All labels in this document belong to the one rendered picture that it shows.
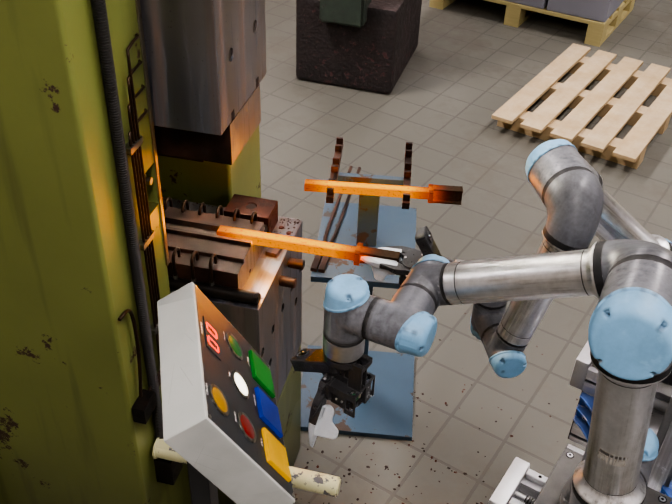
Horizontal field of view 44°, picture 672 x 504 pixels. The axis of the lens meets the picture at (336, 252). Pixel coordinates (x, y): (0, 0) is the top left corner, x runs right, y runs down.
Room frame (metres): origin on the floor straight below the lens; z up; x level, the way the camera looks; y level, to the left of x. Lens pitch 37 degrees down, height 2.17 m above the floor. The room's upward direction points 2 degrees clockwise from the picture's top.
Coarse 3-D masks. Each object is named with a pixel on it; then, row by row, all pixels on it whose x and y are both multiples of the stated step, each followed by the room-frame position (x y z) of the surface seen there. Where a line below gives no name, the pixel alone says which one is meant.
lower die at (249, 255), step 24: (168, 216) 1.68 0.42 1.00; (192, 216) 1.70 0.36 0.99; (168, 240) 1.60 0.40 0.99; (192, 240) 1.60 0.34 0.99; (216, 240) 1.60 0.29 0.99; (240, 240) 1.59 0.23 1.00; (168, 264) 1.52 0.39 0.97; (216, 264) 1.52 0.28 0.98; (240, 264) 1.53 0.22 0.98; (240, 288) 1.50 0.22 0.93
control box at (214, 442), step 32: (192, 288) 1.17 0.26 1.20; (160, 320) 1.12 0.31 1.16; (192, 320) 1.08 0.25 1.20; (224, 320) 1.18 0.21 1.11; (160, 352) 1.04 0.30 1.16; (192, 352) 1.01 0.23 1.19; (224, 352) 1.08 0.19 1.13; (256, 352) 1.21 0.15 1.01; (192, 384) 0.94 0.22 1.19; (224, 384) 0.99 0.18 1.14; (256, 384) 1.10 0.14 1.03; (192, 416) 0.87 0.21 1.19; (224, 416) 0.91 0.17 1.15; (256, 416) 1.00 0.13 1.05; (192, 448) 0.85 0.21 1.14; (224, 448) 0.86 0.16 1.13; (256, 448) 0.92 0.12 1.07; (224, 480) 0.86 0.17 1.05; (256, 480) 0.87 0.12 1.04
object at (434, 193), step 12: (312, 180) 1.97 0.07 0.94; (324, 180) 1.97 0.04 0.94; (336, 192) 1.94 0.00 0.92; (348, 192) 1.94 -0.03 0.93; (360, 192) 1.94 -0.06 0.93; (372, 192) 1.93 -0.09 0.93; (384, 192) 1.93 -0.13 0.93; (396, 192) 1.93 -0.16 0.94; (408, 192) 1.93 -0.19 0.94; (420, 192) 1.93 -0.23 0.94; (432, 192) 1.92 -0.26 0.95; (444, 192) 1.93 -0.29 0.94; (456, 192) 1.93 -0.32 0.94; (456, 204) 1.92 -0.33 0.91
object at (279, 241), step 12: (228, 228) 1.63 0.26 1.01; (240, 228) 1.63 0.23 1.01; (252, 240) 1.60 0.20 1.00; (264, 240) 1.59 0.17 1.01; (276, 240) 1.59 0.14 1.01; (288, 240) 1.59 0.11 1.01; (300, 240) 1.59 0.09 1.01; (312, 240) 1.59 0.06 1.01; (312, 252) 1.56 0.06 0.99; (324, 252) 1.56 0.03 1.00; (336, 252) 1.55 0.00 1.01; (348, 252) 1.55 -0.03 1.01; (360, 252) 1.54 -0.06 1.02; (372, 252) 1.54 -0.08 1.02; (384, 252) 1.54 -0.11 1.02; (396, 252) 1.55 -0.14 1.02
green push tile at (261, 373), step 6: (252, 354) 1.17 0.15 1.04; (252, 360) 1.15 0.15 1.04; (258, 360) 1.17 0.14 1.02; (252, 366) 1.13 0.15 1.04; (258, 366) 1.15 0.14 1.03; (264, 366) 1.17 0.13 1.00; (252, 372) 1.12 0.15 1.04; (258, 372) 1.13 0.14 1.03; (264, 372) 1.15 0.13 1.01; (270, 372) 1.18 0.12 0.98; (258, 378) 1.11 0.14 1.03; (264, 378) 1.13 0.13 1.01; (270, 378) 1.16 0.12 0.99; (264, 384) 1.11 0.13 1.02; (270, 384) 1.14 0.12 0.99; (270, 390) 1.12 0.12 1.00; (270, 396) 1.11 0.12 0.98
